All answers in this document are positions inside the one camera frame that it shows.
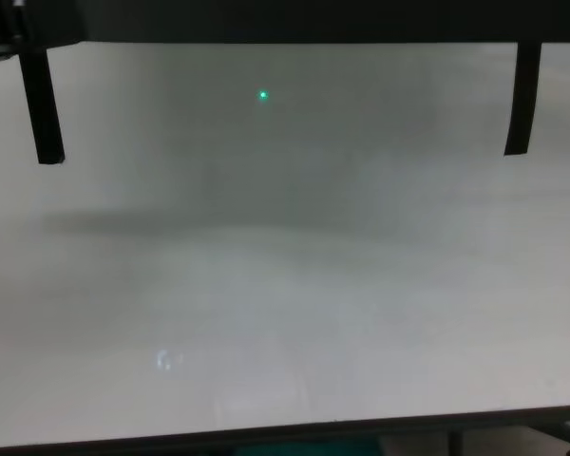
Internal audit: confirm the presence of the short black tape strip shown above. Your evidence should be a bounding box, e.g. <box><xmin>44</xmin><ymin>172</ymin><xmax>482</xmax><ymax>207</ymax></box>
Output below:
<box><xmin>503</xmin><ymin>42</ymin><xmax>543</xmax><ymax>158</ymax></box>
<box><xmin>17</xmin><ymin>46</ymin><xmax>67</xmax><ymax>166</ymax></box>

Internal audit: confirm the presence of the black robot print poster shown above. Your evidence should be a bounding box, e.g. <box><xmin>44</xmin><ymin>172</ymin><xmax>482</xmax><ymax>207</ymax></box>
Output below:
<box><xmin>9</xmin><ymin>0</ymin><xmax>570</xmax><ymax>52</ymax></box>

